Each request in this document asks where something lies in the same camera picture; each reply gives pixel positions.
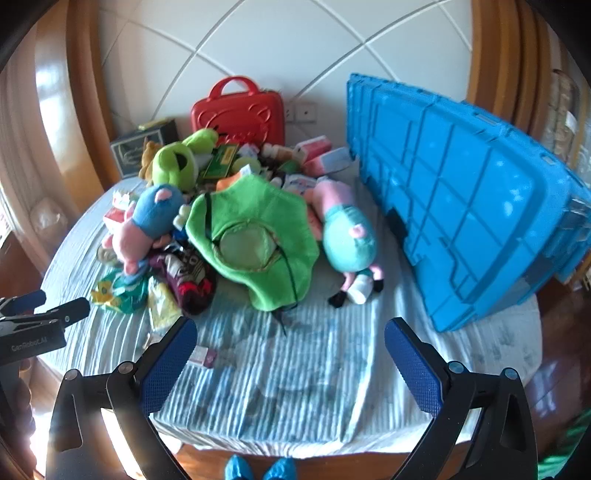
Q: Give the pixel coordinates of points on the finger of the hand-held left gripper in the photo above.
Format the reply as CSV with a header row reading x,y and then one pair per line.
x,y
27,299
74,310

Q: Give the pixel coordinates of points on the red small suitcase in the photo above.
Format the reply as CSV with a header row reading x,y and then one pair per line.
x,y
240,115

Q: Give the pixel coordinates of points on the blue plastic storage container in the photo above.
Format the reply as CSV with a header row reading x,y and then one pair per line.
x,y
461,184

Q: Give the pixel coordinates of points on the pink tissue pack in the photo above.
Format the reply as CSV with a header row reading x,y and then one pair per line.
x,y
316,146
330,161

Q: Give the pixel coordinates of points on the black box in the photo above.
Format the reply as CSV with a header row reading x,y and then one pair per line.
x,y
129,152

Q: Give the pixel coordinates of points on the dark patterned socks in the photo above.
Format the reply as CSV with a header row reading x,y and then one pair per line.
x,y
189,281

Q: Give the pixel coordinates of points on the yellow flat packet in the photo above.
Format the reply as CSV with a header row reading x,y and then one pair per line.
x,y
152,124

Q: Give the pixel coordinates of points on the clear plastic bag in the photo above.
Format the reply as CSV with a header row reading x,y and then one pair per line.
x,y
46,214

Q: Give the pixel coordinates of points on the blue-bodied pig plush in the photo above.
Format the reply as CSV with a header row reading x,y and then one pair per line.
x,y
152,212

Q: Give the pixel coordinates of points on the green medicine box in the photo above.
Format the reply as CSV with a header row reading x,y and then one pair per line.
x,y
221,161

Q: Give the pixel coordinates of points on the green sun hat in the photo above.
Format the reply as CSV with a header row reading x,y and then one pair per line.
x,y
258,207

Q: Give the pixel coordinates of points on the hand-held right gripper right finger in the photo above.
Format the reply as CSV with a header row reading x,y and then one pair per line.
x,y
413,369

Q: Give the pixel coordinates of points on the white wall socket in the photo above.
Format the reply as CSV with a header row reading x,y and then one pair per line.
x,y
304,112

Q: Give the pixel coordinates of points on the pale yellow packet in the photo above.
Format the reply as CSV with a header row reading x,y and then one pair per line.
x,y
164,307

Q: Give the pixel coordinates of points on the green yellow snack packet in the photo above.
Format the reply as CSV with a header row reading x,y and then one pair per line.
x,y
120,297

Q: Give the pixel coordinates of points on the blue shoe cover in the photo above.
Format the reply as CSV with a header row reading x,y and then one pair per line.
x,y
279,470
239,468

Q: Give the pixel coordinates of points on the green frog plush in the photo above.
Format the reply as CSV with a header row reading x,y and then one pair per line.
x,y
175,161

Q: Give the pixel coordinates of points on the patterned fabric stack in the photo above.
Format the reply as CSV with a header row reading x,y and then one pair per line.
x,y
570,120

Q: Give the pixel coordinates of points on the teal-dress pig plush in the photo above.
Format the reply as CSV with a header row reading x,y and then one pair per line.
x,y
346,235

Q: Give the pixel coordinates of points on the red white packet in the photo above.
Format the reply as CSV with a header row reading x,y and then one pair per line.
x,y
117,219

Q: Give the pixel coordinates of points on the beige curtain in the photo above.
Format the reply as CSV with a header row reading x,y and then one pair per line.
x,y
23,138

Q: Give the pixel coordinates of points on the light green round case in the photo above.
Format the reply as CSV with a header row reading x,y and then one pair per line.
x,y
244,164

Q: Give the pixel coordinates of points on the wooden headboard frame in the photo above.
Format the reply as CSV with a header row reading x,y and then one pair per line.
x,y
83,92

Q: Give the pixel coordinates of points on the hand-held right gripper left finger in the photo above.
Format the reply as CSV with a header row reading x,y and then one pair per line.
x,y
168,364

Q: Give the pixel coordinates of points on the small printed card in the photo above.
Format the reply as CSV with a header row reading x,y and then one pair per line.
x,y
205,357

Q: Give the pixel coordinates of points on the small white bottle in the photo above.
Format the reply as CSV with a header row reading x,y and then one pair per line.
x,y
360,290

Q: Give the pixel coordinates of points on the brown bear plush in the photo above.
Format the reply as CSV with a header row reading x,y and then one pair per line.
x,y
148,159

